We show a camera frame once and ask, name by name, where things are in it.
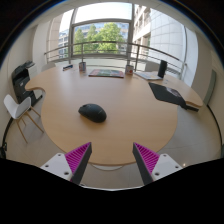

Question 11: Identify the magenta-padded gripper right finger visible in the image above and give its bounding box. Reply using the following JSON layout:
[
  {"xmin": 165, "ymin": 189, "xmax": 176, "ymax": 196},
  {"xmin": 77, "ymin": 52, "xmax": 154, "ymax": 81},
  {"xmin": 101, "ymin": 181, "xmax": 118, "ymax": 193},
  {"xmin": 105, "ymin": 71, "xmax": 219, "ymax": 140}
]
[{"xmin": 132, "ymin": 142, "xmax": 184, "ymax": 186}]

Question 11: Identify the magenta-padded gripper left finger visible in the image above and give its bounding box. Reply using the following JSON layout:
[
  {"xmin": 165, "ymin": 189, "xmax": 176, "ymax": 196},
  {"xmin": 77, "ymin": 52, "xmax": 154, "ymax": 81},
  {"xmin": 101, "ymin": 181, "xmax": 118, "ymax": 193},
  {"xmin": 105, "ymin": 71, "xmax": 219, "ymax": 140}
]
[{"xmin": 40, "ymin": 142, "xmax": 93, "ymax": 185}]

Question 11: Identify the black computer mouse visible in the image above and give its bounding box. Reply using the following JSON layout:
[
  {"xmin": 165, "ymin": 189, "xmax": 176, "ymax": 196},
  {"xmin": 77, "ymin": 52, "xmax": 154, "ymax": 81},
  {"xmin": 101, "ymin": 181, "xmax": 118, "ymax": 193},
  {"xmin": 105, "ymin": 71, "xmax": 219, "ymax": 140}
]
[{"xmin": 78, "ymin": 103, "xmax": 108, "ymax": 124}]

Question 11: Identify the black printed mouse pad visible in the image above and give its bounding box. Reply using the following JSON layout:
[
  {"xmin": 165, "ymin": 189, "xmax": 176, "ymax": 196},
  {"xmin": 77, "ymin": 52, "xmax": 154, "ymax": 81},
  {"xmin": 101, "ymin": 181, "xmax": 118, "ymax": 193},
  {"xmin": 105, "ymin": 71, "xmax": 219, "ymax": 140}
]
[{"xmin": 148, "ymin": 81, "xmax": 188, "ymax": 110}]

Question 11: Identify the white chair with wooden legs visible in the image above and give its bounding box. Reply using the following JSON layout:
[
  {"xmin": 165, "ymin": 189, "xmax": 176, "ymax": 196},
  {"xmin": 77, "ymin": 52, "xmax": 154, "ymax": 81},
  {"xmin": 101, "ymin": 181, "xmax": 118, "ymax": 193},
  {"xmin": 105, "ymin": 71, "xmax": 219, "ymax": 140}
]
[{"xmin": 3, "ymin": 94, "xmax": 45, "ymax": 144}]

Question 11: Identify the open light magazine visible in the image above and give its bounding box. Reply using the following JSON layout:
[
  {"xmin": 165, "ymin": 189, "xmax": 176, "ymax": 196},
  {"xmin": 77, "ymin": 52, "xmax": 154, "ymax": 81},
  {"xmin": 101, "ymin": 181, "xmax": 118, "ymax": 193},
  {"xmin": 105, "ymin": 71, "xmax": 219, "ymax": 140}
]
[{"xmin": 134, "ymin": 70, "xmax": 164, "ymax": 81}]

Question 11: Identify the grey door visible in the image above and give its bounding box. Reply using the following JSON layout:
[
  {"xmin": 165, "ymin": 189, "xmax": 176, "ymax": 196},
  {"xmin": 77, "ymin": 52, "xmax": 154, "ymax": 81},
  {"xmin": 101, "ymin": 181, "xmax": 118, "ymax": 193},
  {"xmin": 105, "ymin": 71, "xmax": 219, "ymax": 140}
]
[{"xmin": 203, "ymin": 69, "xmax": 217, "ymax": 107}]

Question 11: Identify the black cylindrical speaker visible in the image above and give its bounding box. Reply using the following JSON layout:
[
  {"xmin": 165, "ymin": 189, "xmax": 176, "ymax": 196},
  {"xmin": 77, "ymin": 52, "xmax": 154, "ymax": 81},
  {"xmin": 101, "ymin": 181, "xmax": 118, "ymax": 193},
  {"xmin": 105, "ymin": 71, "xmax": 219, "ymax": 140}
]
[{"xmin": 157, "ymin": 59, "xmax": 168, "ymax": 79}]

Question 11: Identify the black office printer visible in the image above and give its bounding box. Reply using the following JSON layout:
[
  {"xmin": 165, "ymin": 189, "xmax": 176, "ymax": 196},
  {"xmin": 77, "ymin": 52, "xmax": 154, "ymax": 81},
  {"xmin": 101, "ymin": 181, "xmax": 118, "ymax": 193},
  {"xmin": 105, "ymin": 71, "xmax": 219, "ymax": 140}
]
[{"xmin": 11, "ymin": 60, "xmax": 44, "ymax": 107}]

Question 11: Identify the red cover magazine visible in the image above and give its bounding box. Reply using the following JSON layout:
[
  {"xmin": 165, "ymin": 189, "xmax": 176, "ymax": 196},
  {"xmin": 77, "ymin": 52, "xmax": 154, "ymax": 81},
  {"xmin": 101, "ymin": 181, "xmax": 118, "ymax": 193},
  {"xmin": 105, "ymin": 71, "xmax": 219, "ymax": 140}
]
[{"xmin": 88, "ymin": 68, "xmax": 125, "ymax": 79}]

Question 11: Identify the white mug with plant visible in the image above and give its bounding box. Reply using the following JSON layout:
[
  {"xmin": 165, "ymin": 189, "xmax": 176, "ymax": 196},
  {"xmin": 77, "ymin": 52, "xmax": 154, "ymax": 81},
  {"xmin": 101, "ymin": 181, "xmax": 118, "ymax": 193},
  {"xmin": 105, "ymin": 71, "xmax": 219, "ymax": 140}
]
[{"xmin": 125, "ymin": 63, "xmax": 135, "ymax": 76}]

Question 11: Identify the white rounded chair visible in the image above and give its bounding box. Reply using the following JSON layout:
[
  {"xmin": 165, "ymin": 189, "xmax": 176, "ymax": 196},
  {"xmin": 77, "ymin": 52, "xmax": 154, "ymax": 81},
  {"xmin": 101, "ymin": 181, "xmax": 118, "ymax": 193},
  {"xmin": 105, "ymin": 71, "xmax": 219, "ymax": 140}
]
[{"xmin": 41, "ymin": 62, "xmax": 57, "ymax": 72}]

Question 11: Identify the metal balcony railing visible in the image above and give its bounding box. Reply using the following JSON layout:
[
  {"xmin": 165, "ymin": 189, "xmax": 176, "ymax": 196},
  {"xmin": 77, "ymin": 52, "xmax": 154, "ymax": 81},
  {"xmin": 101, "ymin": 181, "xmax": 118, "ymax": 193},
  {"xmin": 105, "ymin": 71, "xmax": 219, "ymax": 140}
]
[{"xmin": 43, "ymin": 40, "xmax": 185, "ymax": 76}]

